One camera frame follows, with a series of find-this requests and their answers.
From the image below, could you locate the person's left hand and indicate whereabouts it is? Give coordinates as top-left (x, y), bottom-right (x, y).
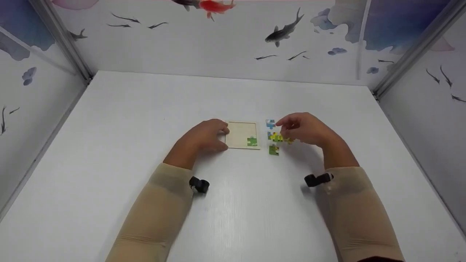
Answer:
top-left (177, 119), bottom-right (230, 153)

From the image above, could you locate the person's right hand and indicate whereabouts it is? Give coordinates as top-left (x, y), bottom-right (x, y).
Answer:
top-left (276, 112), bottom-right (337, 148)

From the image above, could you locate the yellow puzzle piece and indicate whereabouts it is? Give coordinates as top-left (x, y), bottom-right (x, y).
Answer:
top-left (271, 133), bottom-right (294, 144)

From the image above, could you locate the wooden puzzle tray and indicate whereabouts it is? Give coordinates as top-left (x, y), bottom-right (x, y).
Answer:
top-left (224, 121), bottom-right (261, 150)

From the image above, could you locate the person's right forearm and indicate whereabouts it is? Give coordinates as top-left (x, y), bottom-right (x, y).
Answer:
top-left (320, 138), bottom-right (405, 262)

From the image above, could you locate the person's left forearm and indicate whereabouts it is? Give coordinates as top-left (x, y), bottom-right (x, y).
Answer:
top-left (105, 145), bottom-right (199, 262)

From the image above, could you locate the black wrist band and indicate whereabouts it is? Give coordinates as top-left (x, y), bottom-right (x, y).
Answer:
top-left (189, 176), bottom-right (210, 194)
top-left (304, 172), bottom-right (334, 188)

